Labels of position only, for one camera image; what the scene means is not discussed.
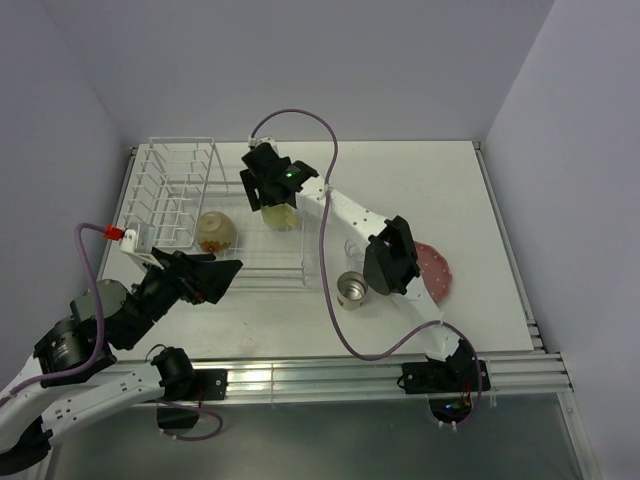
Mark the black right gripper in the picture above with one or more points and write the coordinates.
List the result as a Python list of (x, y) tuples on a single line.
[(249, 187)]

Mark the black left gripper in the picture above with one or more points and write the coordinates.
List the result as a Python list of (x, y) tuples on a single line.
[(208, 280)]

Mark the yellow-green mug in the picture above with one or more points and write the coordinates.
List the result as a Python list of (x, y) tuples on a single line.
[(280, 217)]

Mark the beige bowl with flower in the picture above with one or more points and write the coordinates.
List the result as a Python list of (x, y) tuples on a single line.
[(215, 232)]

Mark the clear drinking glass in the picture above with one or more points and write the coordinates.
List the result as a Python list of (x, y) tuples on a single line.
[(355, 257)]

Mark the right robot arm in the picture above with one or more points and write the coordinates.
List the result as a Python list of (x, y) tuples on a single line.
[(390, 265)]

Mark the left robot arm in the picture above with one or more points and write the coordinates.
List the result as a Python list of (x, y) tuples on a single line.
[(41, 407)]

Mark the small steel cup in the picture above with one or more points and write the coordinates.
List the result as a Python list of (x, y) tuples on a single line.
[(352, 289)]

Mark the pink dotted plate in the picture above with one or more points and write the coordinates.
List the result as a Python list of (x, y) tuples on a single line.
[(435, 272)]

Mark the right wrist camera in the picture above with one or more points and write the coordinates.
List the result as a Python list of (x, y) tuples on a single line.
[(254, 142)]

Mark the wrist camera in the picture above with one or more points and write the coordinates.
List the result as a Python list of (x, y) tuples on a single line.
[(254, 142), (138, 242)]

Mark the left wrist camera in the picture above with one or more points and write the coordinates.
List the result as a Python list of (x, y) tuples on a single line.
[(138, 242)]

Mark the white wire dish rack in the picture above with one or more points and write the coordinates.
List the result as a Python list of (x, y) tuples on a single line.
[(176, 180)]

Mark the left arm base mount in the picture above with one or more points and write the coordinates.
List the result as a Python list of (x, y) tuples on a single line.
[(209, 385)]

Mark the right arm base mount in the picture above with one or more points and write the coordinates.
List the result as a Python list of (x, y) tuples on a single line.
[(434, 377)]

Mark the aluminium rail frame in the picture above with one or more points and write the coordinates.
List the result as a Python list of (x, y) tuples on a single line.
[(298, 406)]

